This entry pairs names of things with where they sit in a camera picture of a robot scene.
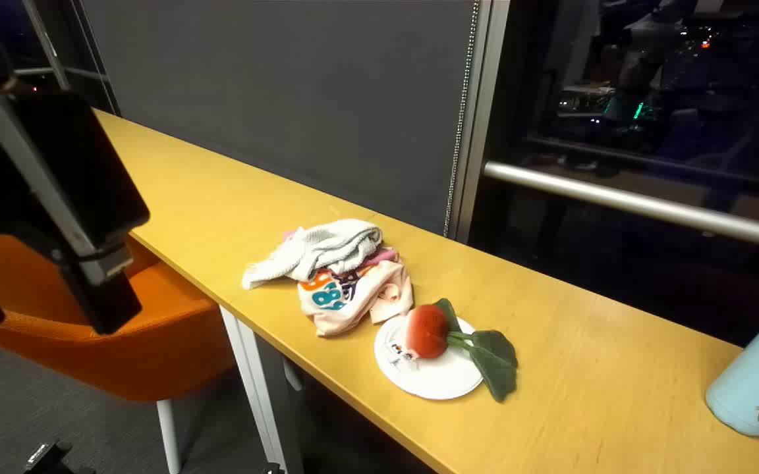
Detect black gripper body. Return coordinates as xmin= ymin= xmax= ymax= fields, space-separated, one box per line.
xmin=0 ymin=86 xmax=154 ymax=264

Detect white towel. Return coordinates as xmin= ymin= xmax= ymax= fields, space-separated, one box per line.
xmin=239 ymin=215 xmax=388 ymax=291

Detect peach shirt with colourful print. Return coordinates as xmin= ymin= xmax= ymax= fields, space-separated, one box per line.
xmin=296 ymin=256 xmax=420 ymax=340

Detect large orange chair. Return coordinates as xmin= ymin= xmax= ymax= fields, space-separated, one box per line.
xmin=0 ymin=223 xmax=237 ymax=474

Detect black object on floor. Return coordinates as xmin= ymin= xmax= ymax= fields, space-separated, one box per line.
xmin=22 ymin=440 xmax=76 ymax=474

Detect white table leg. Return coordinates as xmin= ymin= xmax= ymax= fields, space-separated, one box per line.
xmin=218 ymin=303 xmax=290 ymax=474

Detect red plush vegetable green leaves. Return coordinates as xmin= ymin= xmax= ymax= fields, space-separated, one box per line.
xmin=404 ymin=295 xmax=521 ymax=405

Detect white round plate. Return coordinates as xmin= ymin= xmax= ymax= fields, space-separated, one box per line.
xmin=371 ymin=310 xmax=487 ymax=403

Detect silver metal handrail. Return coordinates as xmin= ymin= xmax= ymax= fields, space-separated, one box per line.
xmin=482 ymin=157 xmax=759 ymax=256

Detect grey window frame post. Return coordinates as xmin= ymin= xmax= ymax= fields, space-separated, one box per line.
xmin=442 ymin=0 xmax=514 ymax=241

